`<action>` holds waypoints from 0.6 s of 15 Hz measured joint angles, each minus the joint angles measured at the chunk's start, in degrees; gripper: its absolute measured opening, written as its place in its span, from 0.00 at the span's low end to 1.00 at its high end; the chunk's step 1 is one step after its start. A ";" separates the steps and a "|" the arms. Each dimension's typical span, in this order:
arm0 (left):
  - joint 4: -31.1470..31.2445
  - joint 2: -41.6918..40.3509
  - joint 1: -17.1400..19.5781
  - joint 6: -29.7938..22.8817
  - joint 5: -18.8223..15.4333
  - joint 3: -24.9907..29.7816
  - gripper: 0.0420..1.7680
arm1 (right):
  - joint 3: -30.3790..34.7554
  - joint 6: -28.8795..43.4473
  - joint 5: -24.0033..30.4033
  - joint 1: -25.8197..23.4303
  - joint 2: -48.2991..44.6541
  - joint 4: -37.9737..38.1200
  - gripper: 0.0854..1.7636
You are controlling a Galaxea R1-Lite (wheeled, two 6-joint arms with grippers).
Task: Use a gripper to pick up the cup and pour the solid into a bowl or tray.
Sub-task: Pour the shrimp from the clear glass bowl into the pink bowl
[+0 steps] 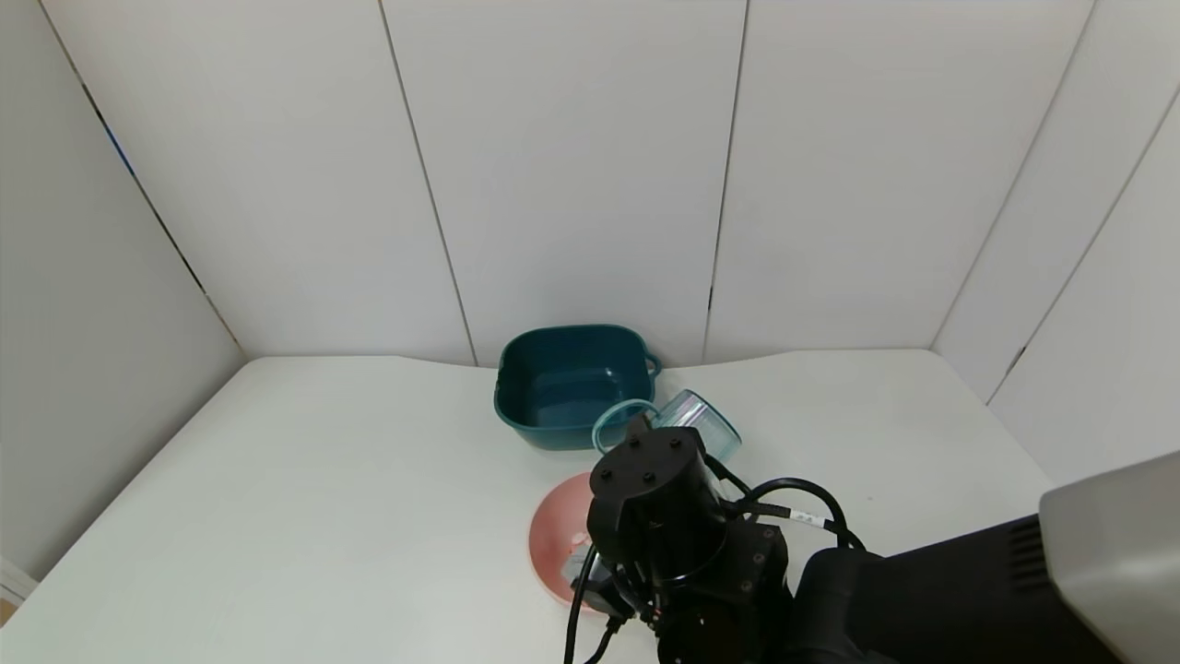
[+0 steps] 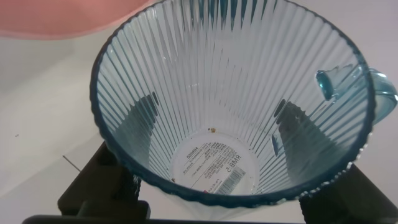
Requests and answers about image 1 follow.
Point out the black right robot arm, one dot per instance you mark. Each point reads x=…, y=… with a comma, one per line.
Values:
x=922, y=609

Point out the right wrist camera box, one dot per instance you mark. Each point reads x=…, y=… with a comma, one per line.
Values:
x=581, y=564

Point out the clear blue ribbed cup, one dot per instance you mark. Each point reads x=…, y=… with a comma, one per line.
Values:
x=701, y=420

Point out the pink round bowl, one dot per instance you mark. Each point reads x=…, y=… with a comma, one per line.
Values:
x=553, y=535

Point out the pink white shrimp pieces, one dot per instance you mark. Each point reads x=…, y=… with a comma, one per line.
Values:
x=579, y=538

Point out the dark teal square basin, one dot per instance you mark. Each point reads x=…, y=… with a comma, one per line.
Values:
x=553, y=387

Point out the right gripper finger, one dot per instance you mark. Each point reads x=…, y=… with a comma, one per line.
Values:
x=642, y=431

